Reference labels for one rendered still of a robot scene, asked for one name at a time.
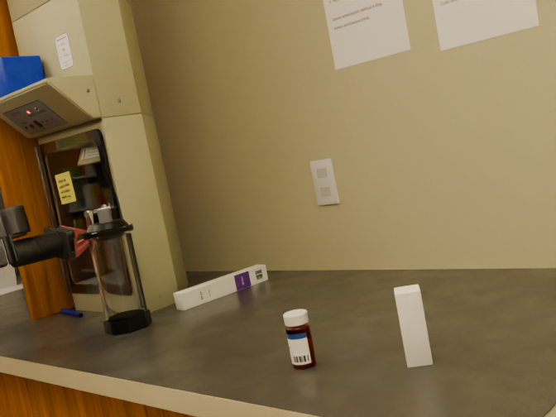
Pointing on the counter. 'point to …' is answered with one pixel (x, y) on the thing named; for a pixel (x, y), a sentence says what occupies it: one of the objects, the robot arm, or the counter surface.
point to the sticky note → (65, 188)
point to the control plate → (20, 117)
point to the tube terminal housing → (116, 129)
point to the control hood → (57, 101)
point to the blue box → (19, 73)
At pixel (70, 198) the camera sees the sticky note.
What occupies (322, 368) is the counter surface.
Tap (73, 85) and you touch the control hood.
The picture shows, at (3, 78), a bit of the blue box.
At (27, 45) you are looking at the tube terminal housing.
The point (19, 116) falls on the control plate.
